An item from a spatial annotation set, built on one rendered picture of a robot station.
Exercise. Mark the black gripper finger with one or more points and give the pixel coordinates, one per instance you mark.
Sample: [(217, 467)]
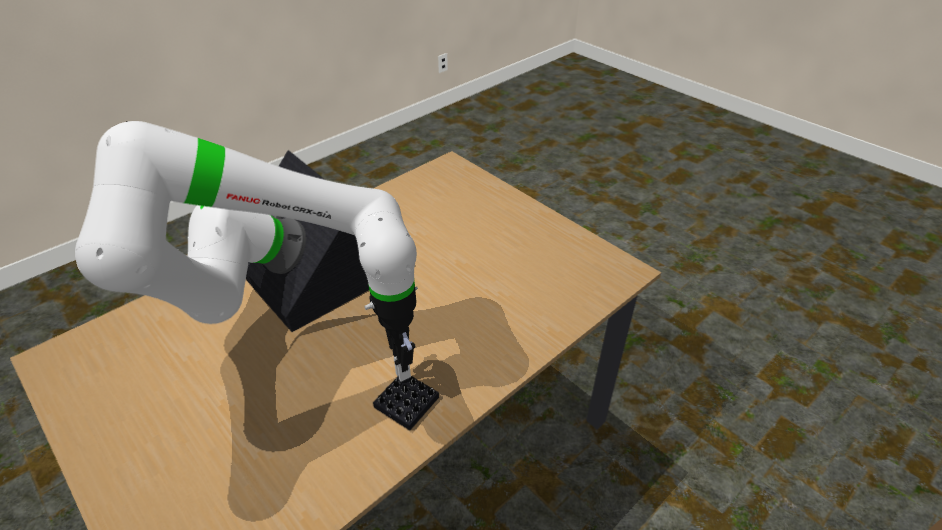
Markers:
[(392, 347), (404, 351)]

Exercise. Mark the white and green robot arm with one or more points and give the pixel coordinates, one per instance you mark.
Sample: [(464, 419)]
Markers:
[(140, 168)]

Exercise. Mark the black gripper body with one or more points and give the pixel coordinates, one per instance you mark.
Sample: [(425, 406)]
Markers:
[(398, 325)]

